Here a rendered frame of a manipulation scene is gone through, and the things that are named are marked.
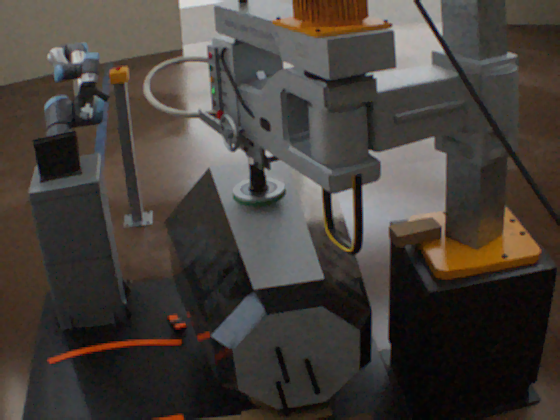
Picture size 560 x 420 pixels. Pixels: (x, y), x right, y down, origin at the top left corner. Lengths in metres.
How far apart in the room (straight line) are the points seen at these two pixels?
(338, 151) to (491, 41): 0.76
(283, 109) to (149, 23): 7.18
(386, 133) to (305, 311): 0.66
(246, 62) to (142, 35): 6.87
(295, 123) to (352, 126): 0.30
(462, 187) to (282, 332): 0.89
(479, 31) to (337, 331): 1.19
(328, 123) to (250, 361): 0.88
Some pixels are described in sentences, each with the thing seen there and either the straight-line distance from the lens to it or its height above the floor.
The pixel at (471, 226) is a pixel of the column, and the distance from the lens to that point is 2.98.
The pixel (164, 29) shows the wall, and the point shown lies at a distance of 9.74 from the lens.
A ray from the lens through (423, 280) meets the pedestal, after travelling 2.88.
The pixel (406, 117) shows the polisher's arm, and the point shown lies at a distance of 2.53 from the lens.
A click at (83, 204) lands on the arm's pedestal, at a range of 3.79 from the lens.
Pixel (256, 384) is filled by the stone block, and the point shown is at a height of 0.50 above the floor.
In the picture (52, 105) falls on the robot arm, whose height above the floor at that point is 1.19.
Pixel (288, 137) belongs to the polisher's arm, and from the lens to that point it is 2.64.
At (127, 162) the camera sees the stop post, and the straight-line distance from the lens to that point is 5.00.
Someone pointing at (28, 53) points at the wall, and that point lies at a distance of 9.86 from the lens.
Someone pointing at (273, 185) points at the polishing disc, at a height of 0.92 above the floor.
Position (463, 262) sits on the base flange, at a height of 0.78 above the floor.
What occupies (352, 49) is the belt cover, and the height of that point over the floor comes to 1.70.
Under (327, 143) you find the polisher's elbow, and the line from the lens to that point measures 2.43.
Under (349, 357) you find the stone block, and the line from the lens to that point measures 2.78.
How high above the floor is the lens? 2.26
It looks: 26 degrees down
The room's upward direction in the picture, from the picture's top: 4 degrees counter-clockwise
